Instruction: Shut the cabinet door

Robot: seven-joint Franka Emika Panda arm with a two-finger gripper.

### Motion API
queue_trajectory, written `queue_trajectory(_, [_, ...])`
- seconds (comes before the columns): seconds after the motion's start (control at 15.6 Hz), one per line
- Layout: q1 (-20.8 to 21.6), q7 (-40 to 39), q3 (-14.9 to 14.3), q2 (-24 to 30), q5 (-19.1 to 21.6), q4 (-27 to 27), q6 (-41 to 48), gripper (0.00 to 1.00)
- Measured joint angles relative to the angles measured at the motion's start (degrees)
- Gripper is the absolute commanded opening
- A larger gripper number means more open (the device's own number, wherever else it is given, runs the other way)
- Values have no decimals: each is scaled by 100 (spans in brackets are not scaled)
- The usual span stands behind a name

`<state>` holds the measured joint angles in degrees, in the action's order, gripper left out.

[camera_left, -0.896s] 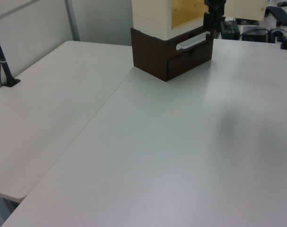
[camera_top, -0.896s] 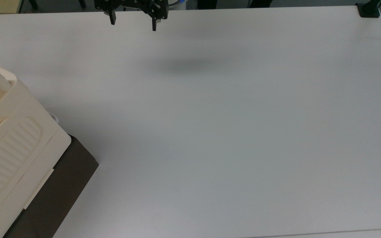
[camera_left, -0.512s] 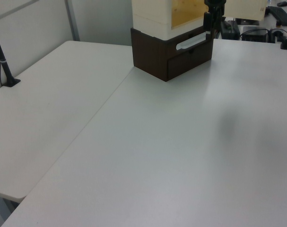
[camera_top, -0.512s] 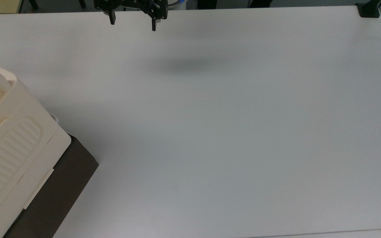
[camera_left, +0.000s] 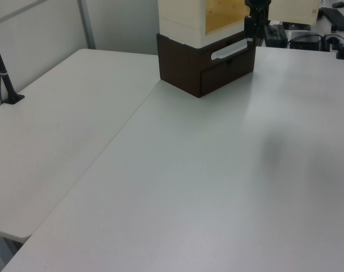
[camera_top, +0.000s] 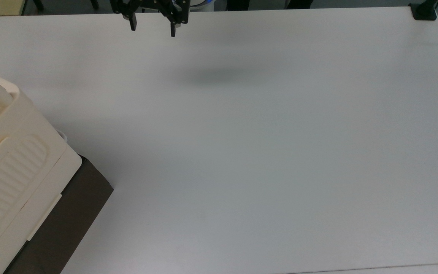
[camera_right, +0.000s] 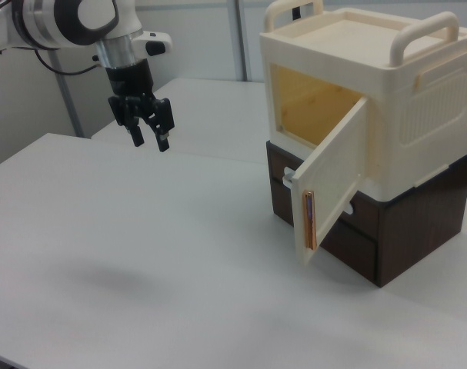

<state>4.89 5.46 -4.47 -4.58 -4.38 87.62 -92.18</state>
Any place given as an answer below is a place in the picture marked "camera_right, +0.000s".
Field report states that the grey partition post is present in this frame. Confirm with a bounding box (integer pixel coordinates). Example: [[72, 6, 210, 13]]
[[49, 48, 85, 138], [238, 0, 254, 82]]

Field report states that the copper door handle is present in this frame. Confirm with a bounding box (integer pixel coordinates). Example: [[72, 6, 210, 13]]
[[302, 188, 319, 251]]

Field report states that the cream cabinet carry handle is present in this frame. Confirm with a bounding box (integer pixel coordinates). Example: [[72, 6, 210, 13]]
[[264, 0, 325, 32], [389, 11, 461, 67]]

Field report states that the dark brown drawer unit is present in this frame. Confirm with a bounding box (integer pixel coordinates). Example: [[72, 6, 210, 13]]
[[264, 139, 467, 289]]

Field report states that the cream cabinet door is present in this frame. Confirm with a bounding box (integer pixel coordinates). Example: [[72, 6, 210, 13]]
[[292, 95, 370, 268]]

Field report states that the white drawer handle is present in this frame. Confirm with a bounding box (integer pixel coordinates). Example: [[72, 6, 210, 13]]
[[282, 167, 356, 215]]

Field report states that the dark brown lower drawer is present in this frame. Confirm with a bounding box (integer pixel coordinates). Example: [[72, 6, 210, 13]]
[[272, 178, 379, 284]]

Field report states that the cream plastic cabinet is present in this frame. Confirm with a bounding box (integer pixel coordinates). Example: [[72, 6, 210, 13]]
[[259, 0, 467, 203]]

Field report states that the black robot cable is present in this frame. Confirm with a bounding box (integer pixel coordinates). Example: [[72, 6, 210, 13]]
[[33, 46, 102, 75]]

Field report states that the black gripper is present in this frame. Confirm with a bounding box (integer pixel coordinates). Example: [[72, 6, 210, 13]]
[[105, 60, 177, 154]]

